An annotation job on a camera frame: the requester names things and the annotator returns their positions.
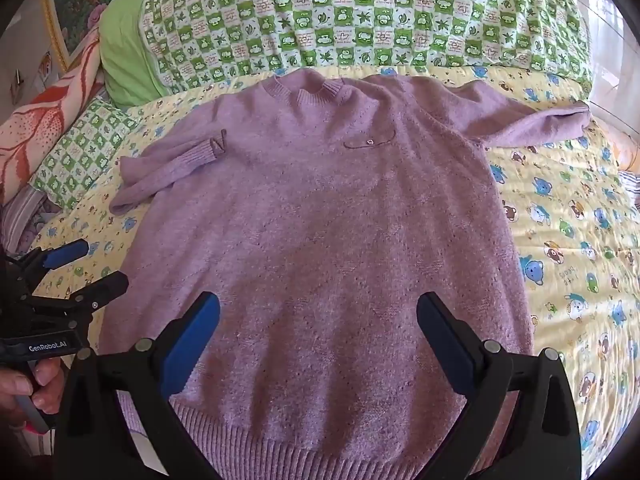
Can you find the striped purple cloth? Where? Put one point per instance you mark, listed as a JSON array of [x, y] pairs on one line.
[[23, 218]]

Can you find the purple knit sweater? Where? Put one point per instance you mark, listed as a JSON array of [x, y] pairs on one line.
[[319, 211]]

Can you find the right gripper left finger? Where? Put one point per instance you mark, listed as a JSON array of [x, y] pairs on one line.
[[92, 440]]

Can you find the yellow cartoon bear bedsheet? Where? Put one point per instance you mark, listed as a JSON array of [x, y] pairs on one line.
[[573, 224]]

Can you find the green checkered quilt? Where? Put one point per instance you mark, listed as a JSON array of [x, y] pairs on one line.
[[155, 48]]

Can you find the person's left hand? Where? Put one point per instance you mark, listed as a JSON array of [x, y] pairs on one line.
[[50, 377]]

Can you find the green checkered pillow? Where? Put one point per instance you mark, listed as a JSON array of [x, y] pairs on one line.
[[83, 153]]

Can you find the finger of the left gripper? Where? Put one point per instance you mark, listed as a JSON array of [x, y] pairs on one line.
[[68, 253], [101, 292]]

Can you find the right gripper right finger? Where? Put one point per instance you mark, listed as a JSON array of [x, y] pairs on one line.
[[542, 440]]

